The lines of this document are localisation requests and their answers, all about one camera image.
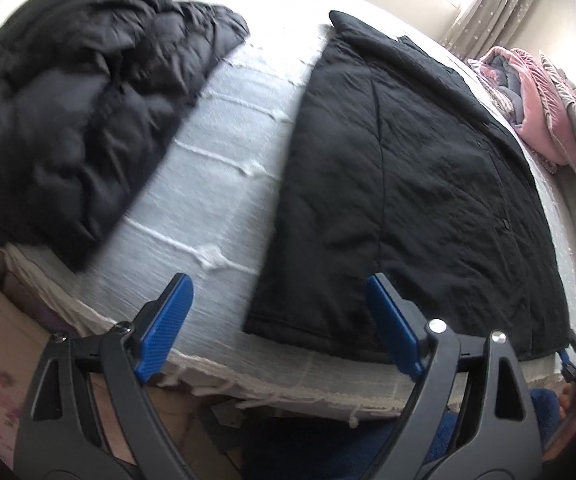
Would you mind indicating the pink blanket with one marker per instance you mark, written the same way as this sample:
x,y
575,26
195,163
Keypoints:
x,y
542,110

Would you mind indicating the black puffer jacket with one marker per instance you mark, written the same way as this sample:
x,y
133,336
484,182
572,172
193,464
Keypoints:
x,y
68,110

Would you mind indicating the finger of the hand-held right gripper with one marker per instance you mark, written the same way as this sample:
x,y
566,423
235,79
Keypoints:
x,y
565,361

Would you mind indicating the white textured bedspread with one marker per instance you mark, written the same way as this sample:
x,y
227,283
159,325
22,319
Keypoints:
x,y
218,195

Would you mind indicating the black quilted coat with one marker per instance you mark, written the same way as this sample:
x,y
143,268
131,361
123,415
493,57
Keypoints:
x,y
417,200

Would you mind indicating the grey folded blanket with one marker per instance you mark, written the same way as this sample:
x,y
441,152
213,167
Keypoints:
x,y
505,92

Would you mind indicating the grey patterned curtain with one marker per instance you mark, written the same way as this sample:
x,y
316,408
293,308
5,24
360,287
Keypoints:
x,y
497,5

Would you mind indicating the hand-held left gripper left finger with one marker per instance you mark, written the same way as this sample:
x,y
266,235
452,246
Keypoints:
x,y
164,332

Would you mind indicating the cardboard pieces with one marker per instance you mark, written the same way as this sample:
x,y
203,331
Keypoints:
x,y
208,430

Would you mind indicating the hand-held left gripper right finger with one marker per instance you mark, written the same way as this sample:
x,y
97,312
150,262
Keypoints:
x,y
393,327

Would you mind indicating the blue fleece cloth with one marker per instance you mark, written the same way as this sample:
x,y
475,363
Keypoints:
x,y
318,447

